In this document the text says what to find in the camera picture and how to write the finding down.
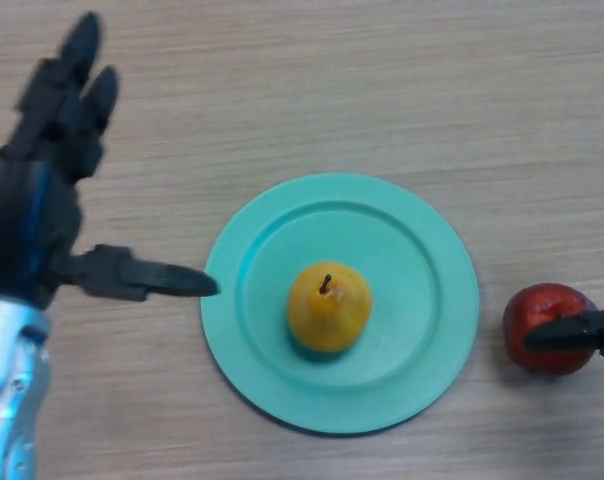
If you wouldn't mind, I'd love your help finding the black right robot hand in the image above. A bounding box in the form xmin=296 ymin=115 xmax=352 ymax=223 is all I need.
xmin=524 ymin=87 xmax=604 ymax=359

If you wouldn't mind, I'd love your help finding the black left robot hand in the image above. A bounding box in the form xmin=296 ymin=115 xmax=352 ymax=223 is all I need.
xmin=0 ymin=10 xmax=221 ymax=311

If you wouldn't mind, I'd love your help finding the yellow pear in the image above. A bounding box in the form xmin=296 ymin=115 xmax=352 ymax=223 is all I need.
xmin=287 ymin=261 xmax=373 ymax=354

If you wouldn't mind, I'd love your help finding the green round plate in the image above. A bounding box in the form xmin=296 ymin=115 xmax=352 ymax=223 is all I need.
xmin=200 ymin=172 xmax=481 ymax=436

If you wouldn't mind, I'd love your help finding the red apple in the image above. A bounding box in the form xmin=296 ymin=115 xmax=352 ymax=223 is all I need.
xmin=501 ymin=283 xmax=601 ymax=376

